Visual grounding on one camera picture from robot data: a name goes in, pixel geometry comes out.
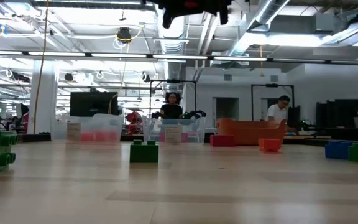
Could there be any small green toy block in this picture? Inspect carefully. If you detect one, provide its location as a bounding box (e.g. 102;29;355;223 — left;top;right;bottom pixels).
129;139;160;164

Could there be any yellow hanging pendant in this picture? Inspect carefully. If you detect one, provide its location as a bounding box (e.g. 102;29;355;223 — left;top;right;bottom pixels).
259;45;265;78

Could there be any black ceiling camera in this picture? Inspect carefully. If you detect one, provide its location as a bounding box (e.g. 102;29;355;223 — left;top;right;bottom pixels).
116;27;133;44

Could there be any orange plastic bin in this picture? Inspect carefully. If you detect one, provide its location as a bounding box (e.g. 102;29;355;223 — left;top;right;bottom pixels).
216;117;287;146

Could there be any clear plastic bin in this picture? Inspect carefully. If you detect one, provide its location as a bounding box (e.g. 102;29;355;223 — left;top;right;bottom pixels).
50;113;125;143
142;116;207;144

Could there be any red background object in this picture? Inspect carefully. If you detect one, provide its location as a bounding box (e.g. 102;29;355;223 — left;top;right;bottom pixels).
124;111;143;135

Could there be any white paper label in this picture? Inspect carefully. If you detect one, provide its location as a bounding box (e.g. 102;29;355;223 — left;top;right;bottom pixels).
66;122;81;141
164;125;183;144

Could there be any yellow hanging cable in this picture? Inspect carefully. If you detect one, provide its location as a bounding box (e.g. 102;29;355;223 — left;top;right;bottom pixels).
32;0;50;135

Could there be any black frame stand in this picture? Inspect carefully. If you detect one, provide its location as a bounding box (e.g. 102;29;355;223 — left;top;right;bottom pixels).
250;83;295;123
149;79;198;119

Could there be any person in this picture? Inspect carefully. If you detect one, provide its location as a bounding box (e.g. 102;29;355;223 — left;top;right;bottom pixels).
265;95;291;123
159;91;183;119

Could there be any black monitor bank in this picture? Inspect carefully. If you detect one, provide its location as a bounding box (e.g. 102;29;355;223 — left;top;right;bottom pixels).
314;98;358;129

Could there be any blue toy block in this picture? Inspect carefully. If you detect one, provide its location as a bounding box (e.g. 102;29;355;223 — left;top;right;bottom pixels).
324;141;354;161

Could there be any silver ventilation duct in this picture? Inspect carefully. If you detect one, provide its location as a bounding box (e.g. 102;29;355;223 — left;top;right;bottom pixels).
153;0;188;82
227;0;291;57

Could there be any white pillar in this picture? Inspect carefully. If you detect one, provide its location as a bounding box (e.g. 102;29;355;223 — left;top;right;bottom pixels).
27;60;58;135

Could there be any black monitor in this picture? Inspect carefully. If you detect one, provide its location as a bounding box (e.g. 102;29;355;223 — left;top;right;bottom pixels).
69;91;119;118

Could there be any overhead light bar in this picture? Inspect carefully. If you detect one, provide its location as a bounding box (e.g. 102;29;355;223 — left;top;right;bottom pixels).
0;49;358;65

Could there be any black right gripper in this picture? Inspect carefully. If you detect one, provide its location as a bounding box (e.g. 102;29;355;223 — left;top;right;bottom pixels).
141;0;232;29

